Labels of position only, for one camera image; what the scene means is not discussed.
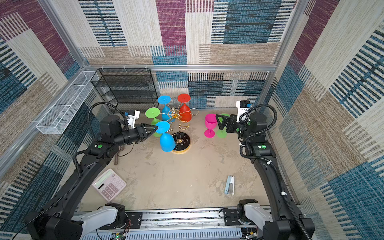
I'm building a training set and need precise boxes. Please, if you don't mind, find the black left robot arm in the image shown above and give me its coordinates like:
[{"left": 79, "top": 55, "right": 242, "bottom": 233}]
[{"left": 23, "top": 109, "right": 158, "bottom": 240}]

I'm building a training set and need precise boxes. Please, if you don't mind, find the blue wine glass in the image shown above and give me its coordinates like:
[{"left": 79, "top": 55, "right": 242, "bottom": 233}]
[
  {"left": 158, "top": 95, "right": 172, "bottom": 121},
  {"left": 156, "top": 121, "right": 176, "bottom": 152}
]

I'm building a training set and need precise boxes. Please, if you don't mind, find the blue back wine glass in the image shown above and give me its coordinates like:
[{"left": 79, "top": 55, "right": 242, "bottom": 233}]
[{"left": 158, "top": 95, "right": 172, "bottom": 121}]

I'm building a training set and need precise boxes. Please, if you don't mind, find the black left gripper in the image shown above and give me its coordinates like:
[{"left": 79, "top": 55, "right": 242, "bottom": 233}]
[{"left": 113, "top": 123, "right": 158, "bottom": 149}]

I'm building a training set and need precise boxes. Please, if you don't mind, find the silver stapler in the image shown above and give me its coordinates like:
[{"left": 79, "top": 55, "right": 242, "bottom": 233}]
[{"left": 224, "top": 176, "right": 235, "bottom": 196}]

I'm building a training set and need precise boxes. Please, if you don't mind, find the green front wine glass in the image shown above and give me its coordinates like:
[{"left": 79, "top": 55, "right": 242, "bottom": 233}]
[{"left": 217, "top": 117, "right": 228, "bottom": 139}]

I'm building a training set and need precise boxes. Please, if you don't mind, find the white mesh wall basket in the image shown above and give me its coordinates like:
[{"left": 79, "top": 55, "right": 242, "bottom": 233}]
[{"left": 36, "top": 71, "right": 95, "bottom": 135}]

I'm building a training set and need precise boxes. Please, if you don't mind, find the pink wine glass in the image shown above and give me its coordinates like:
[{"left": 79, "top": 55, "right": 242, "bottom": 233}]
[{"left": 204, "top": 114, "right": 217, "bottom": 138}]

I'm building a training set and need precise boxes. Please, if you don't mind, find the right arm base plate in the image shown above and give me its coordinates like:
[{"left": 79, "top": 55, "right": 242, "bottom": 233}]
[{"left": 219, "top": 208, "right": 250, "bottom": 226}]

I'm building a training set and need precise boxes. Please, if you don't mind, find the green wine glass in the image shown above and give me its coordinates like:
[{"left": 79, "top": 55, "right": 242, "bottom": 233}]
[
  {"left": 145, "top": 107, "right": 161, "bottom": 125},
  {"left": 217, "top": 117, "right": 228, "bottom": 139}
]

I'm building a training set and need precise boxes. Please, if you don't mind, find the green back wine glass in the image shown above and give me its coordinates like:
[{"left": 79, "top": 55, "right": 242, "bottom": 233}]
[{"left": 145, "top": 107, "right": 161, "bottom": 125}]

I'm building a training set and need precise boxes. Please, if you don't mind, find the blue front wine glass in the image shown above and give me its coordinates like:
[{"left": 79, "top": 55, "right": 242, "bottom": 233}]
[{"left": 156, "top": 121, "right": 176, "bottom": 152}]

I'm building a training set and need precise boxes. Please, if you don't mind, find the gold wine glass rack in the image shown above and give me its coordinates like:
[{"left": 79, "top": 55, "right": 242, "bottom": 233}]
[{"left": 167, "top": 107, "right": 199, "bottom": 155}]

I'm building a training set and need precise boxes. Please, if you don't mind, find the aluminium mounting rail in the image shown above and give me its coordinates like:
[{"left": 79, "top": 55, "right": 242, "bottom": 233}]
[{"left": 73, "top": 208, "right": 261, "bottom": 240}]

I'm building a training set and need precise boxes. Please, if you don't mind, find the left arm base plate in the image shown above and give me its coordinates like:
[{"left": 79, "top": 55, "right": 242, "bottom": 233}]
[{"left": 99, "top": 212, "right": 143, "bottom": 230}]

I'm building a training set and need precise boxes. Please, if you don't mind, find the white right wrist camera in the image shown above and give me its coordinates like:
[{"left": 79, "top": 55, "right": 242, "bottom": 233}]
[{"left": 236, "top": 100, "right": 252, "bottom": 123}]

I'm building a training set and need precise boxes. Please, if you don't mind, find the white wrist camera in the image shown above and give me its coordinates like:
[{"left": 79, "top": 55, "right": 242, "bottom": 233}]
[
  {"left": 125, "top": 110, "right": 140, "bottom": 129},
  {"left": 236, "top": 100, "right": 252, "bottom": 123}
]

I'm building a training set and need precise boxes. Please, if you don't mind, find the black wire shelf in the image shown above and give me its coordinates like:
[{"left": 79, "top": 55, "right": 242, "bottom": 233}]
[{"left": 91, "top": 68, "right": 159, "bottom": 112}]

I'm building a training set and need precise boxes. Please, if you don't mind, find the red wine glass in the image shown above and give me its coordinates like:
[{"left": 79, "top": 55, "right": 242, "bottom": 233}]
[{"left": 178, "top": 94, "right": 192, "bottom": 122}]

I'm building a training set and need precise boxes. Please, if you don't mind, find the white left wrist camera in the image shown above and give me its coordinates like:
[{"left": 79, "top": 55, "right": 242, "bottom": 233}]
[{"left": 125, "top": 110, "right": 140, "bottom": 129}]

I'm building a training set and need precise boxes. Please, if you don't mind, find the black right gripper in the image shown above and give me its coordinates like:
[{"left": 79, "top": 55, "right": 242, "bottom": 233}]
[{"left": 215, "top": 113, "right": 253, "bottom": 141}]

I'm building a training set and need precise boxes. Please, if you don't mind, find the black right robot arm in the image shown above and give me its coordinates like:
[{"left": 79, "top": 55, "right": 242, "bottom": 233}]
[{"left": 215, "top": 101, "right": 315, "bottom": 240}]

